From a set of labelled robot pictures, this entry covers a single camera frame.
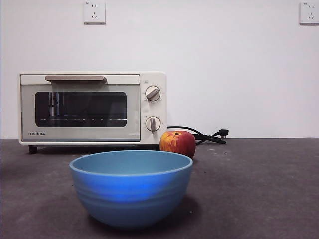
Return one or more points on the red yellow apple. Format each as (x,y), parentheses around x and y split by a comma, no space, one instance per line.
(178,144)

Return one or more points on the blue bowl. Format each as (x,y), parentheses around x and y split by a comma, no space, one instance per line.
(129,194)

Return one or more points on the beige oven knob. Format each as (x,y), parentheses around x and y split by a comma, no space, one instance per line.
(152,123)
(152,93)

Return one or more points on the cream Toshiba toaster oven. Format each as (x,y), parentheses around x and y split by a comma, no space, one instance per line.
(154,109)

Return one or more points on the white wall socket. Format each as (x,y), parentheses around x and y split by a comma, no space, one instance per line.
(310,15)
(94,15)

